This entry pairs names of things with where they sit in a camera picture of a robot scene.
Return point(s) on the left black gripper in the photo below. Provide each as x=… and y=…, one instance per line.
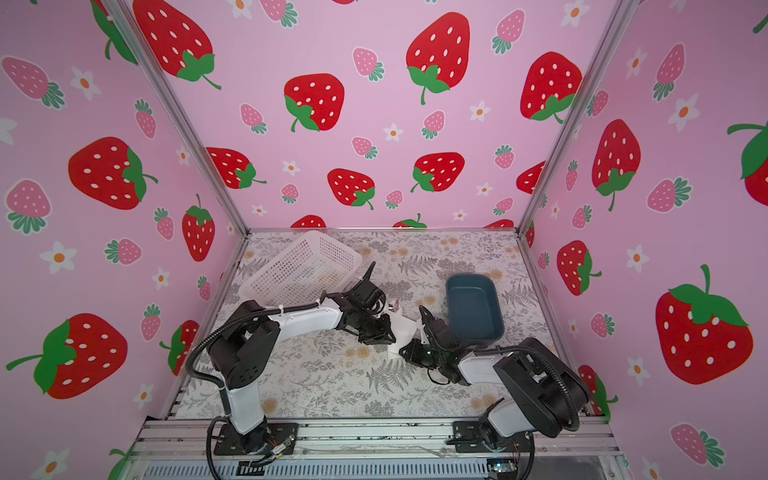
x=384, y=334

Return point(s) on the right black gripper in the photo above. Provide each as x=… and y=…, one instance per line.
x=412, y=350

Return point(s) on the white paper napkin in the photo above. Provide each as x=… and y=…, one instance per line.
x=404, y=329

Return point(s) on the dark teal plastic bin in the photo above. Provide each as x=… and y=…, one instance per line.
x=473, y=308

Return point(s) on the white plastic mesh basket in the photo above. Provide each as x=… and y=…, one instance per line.
x=312, y=264

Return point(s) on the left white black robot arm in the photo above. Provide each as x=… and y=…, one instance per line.
x=235, y=355

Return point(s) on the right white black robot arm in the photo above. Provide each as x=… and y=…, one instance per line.
x=544, y=395

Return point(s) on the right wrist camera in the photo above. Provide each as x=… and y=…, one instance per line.
x=439, y=334

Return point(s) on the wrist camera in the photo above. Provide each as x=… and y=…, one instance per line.
x=367, y=296
x=439, y=334

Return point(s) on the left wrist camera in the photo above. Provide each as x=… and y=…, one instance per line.
x=367, y=296

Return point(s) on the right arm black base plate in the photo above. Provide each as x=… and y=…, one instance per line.
x=474, y=436

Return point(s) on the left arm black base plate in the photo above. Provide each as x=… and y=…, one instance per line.
x=276, y=438

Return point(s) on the aluminium frame rail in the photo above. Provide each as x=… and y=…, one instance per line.
x=394, y=448

